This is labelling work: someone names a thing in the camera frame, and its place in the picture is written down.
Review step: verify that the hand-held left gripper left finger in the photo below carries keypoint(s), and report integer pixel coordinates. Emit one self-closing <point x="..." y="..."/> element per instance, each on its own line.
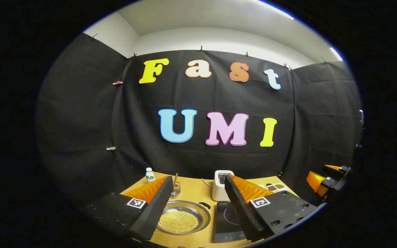
<point x="157" y="210"/>

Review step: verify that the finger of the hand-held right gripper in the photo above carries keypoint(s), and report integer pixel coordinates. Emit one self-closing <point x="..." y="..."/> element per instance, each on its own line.
<point x="333" y="184"/>
<point x="343" y="169"/>

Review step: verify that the pile of yellow soybeans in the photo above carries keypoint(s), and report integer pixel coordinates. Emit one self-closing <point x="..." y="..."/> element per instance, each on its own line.
<point x="179" y="222"/>

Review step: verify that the white divided tray of beans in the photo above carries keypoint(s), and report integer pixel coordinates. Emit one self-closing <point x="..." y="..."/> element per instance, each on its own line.
<point x="276" y="187"/>

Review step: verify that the white toaster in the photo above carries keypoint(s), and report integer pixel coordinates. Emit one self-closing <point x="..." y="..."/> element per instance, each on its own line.
<point x="217" y="189"/>

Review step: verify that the white drink bottle green label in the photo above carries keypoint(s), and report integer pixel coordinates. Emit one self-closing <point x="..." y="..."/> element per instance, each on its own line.
<point x="150" y="176"/>

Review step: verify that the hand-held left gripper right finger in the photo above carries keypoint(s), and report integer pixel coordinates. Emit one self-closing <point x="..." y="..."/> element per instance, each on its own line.
<point x="241" y="210"/>

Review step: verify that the black induction cooktop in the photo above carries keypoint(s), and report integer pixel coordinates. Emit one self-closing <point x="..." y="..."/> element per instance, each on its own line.
<point x="227" y="215"/>

